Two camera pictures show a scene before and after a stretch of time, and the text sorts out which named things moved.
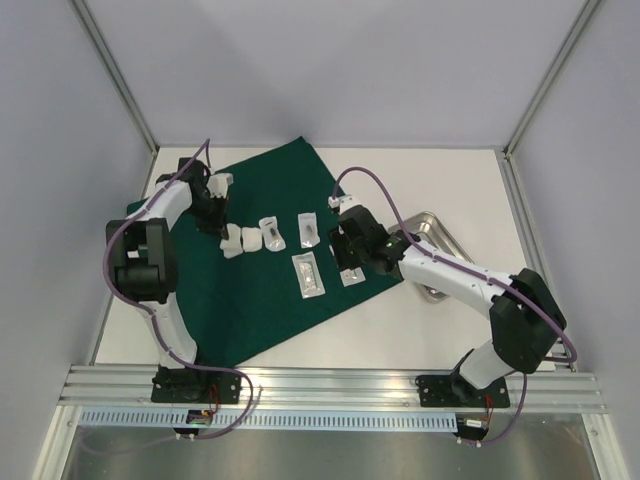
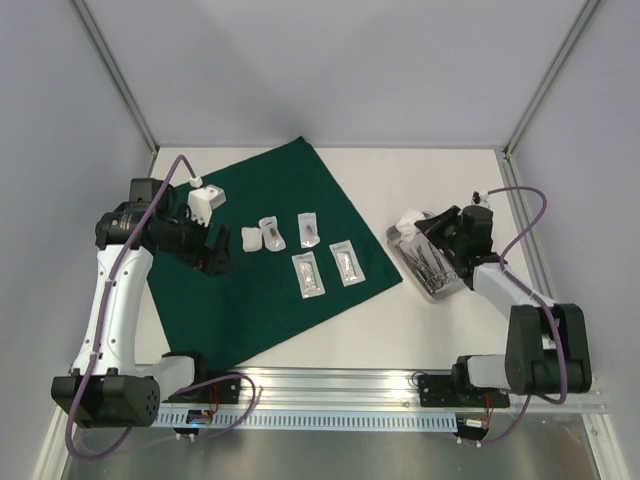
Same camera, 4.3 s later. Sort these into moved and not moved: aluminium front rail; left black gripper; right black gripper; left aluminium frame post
Moved: right black gripper; left black gripper
Not moved: left aluminium frame post; aluminium front rail
